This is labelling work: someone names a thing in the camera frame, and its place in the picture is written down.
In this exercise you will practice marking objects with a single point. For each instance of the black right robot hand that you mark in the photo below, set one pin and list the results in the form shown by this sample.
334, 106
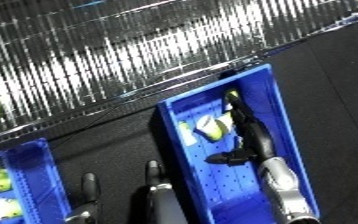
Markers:
258, 140

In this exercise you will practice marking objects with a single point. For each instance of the pale right robot arm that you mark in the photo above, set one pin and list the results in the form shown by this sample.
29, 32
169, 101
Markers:
282, 186

